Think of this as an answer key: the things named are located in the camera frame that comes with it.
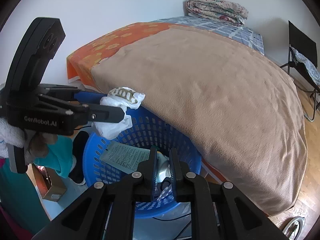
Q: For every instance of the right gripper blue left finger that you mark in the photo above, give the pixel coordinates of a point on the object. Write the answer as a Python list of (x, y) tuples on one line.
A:
[(148, 169)]

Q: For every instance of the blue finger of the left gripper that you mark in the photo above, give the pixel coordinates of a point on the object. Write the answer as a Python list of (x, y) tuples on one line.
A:
[(101, 113), (86, 97)]

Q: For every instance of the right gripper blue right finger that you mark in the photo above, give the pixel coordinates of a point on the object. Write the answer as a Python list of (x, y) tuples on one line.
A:
[(178, 169)]

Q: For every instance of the teal ointment tube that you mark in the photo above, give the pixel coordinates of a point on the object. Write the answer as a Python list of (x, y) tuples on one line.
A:
[(124, 157)]

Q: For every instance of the white plastic bag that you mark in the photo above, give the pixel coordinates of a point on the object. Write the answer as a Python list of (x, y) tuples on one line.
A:
[(163, 178)]

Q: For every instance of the left gloved hand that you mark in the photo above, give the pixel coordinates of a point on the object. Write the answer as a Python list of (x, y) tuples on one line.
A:
[(35, 145)]

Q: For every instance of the orange floral bed sheet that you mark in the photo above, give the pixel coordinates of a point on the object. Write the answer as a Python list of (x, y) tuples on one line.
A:
[(174, 65)]

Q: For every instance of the blue plastic laundry basket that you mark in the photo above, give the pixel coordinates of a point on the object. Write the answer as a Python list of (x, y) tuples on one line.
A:
[(147, 130)]

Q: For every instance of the small cardboard box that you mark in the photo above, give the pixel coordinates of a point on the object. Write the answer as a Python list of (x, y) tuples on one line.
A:
[(49, 184)]

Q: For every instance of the beige towel blanket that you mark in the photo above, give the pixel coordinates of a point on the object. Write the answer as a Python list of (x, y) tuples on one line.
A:
[(241, 111)]

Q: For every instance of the white round floor device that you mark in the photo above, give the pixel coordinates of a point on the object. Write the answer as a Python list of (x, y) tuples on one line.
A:
[(294, 228)]

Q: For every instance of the folded floral quilt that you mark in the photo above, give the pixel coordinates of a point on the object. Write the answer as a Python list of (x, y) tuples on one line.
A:
[(218, 10)]

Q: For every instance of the blue checked bed sheet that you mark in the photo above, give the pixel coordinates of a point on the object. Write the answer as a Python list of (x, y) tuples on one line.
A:
[(243, 35)]

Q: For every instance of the checked chair cushion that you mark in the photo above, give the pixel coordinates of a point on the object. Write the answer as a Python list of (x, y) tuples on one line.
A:
[(305, 67)]

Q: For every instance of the black folding chair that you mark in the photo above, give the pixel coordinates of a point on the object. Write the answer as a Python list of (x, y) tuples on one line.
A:
[(307, 47)]

